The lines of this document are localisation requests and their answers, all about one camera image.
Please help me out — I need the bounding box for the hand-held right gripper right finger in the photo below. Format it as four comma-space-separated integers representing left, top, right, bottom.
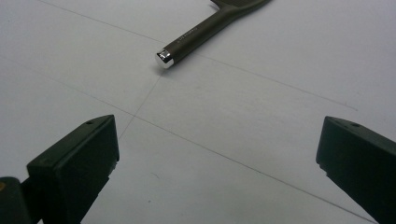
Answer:
316, 115, 396, 224

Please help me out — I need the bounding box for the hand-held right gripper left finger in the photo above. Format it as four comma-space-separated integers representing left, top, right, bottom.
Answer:
26, 114, 120, 224

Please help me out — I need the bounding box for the dark comb with handle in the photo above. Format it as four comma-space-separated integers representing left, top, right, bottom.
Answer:
154, 0, 274, 70

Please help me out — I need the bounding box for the white table cover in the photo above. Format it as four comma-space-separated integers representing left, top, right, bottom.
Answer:
0, 0, 396, 224

